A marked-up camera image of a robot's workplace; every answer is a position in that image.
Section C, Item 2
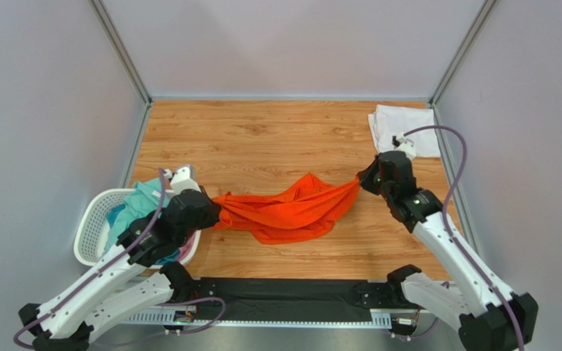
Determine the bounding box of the orange t-shirt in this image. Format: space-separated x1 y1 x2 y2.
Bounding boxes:
213 173 360 245

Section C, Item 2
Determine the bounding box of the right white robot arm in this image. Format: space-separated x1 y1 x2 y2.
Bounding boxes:
358 151 539 350

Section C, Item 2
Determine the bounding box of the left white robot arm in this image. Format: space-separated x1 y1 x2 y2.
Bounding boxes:
13 189 221 350

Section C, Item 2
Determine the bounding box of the pink t-shirt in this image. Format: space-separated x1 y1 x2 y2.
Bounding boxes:
177 230 201 263

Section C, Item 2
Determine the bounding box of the teal t-shirt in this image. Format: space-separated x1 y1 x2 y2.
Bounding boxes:
103 178 162 254

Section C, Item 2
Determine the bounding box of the folded white t-shirt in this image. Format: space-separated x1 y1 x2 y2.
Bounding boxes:
367 105 441 158

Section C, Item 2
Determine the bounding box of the white laundry basket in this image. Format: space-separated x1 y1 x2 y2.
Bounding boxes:
73 188 202 270

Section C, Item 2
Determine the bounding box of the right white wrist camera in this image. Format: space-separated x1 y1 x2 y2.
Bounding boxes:
391 133 417 161

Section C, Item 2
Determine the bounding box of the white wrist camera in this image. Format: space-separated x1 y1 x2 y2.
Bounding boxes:
391 133 417 161
165 164 201 195

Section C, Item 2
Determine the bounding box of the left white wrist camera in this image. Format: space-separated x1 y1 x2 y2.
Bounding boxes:
165 164 201 195

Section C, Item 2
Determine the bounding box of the aluminium rail frame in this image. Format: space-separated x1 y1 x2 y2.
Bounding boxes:
121 307 393 330

